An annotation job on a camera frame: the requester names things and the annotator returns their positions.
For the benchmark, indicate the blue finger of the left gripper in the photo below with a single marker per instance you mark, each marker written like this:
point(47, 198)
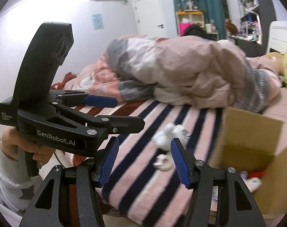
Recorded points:
point(100, 101)

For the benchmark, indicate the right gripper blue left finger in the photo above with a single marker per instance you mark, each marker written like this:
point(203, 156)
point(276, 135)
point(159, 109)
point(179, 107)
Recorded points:
point(105, 161)

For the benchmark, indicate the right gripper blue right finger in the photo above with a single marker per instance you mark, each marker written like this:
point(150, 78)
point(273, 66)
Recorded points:
point(183, 160)

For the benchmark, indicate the white tape roll dispenser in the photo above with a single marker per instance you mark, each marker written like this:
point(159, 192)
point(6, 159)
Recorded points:
point(163, 162)

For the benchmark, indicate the grey left sleeve forearm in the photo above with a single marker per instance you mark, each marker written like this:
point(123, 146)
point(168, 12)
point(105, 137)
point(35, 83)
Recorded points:
point(17, 188)

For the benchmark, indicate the person's left hand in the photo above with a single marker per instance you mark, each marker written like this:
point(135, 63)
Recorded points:
point(11, 141)

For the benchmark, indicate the white fluffy bunny plush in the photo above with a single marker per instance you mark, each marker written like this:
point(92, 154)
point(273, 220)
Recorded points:
point(162, 139)

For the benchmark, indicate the striped fleece blanket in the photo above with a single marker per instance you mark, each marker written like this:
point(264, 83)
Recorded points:
point(140, 189)

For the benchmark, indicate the cardboard box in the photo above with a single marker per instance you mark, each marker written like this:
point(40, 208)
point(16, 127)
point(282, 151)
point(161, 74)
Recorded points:
point(248, 142)

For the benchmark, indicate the white kitty plush head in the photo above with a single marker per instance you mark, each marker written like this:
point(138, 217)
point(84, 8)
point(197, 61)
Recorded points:
point(253, 180)

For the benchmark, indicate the pink grey patchwork duvet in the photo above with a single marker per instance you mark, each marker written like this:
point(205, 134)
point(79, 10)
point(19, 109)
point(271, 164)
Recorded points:
point(187, 70)

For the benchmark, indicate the white door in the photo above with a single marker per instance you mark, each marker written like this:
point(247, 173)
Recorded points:
point(150, 18)

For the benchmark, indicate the yellow wooden shelf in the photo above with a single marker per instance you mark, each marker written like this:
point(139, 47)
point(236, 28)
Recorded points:
point(189, 17)

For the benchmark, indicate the teal curtain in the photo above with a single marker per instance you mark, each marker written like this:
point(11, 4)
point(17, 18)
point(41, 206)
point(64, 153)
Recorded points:
point(202, 4)

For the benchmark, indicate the white headboard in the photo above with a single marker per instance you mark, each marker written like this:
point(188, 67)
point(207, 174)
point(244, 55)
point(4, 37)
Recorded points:
point(277, 39)

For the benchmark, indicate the blue wall poster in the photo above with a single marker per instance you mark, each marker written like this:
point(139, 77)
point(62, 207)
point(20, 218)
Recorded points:
point(97, 20)

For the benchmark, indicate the white wall shelf unit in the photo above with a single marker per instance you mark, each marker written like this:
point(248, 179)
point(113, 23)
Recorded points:
point(257, 15)

